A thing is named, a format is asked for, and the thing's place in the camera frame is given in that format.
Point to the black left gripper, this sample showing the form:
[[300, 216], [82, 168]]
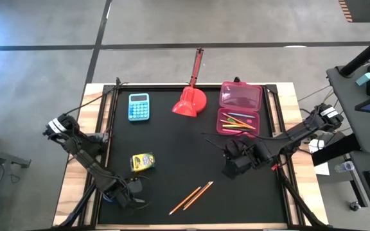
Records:
[[133, 186]]

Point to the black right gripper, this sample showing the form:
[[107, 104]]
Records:
[[246, 154]]

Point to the pink pen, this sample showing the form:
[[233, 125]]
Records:
[[233, 131]]

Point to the yellow highlighter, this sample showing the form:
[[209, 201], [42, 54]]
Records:
[[233, 125]]

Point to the green crayon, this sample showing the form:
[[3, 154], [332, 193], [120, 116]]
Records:
[[231, 120]]

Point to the yellow green crayon box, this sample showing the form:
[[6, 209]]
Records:
[[142, 162]]

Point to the pale teal pen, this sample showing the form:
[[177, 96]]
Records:
[[241, 115]]

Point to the pink plastic pencil case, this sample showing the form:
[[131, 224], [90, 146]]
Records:
[[241, 96]]

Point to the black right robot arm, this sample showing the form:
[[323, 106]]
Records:
[[300, 131]]

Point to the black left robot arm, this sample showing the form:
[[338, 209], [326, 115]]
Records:
[[85, 150]]

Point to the red tag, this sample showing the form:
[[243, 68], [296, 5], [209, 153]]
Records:
[[274, 167]]

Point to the white paper sheet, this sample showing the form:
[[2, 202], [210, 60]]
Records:
[[322, 169]]

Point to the black desk support beam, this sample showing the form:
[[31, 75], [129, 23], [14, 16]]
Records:
[[336, 149]]

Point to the blue calculator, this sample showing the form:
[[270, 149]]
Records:
[[139, 107]]

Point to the clear water bottle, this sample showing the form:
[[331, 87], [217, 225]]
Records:
[[344, 167]]

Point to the grey side desk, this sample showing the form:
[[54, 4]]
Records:
[[348, 106]]

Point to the black caster wheel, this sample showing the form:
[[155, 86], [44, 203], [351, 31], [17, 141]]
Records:
[[354, 206]]

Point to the small teal box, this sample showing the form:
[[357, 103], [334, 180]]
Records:
[[364, 79]]

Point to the black mat with orange stripes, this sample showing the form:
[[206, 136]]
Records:
[[365, 11]]

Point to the black frame clamp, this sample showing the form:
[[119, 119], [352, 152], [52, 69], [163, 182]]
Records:
[[118, 81], [237, 79]]

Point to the black round post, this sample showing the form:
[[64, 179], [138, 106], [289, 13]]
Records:
[[365, 54]]

